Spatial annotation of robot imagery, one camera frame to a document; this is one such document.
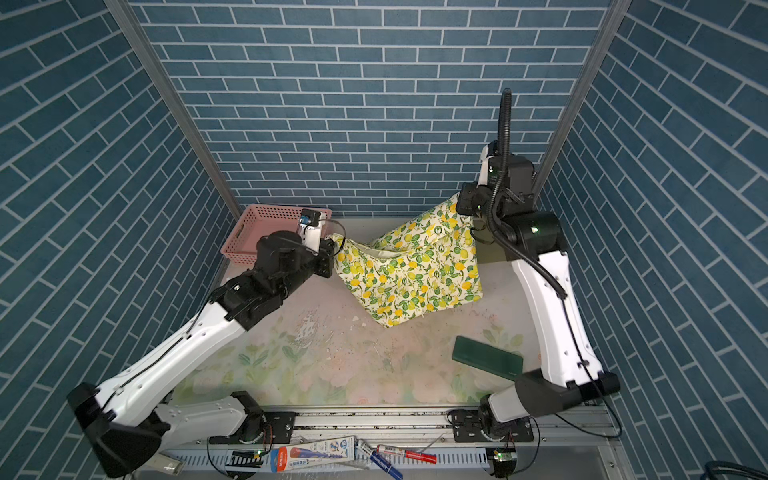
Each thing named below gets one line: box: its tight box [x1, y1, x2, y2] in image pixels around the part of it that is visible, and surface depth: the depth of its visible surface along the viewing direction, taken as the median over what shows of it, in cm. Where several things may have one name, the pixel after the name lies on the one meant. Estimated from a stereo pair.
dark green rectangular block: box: [452, 335, 524, 381], surface depth 88 cm
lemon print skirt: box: [332, 194, 484, 328], surface depth 76 cm
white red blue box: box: [270, 436, 356, 473], surface depth 71 cm
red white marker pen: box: [376, 444, 437, 465], surface depth 71 cm
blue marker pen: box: [357, 440, 404, 480], surface depth 70 cm
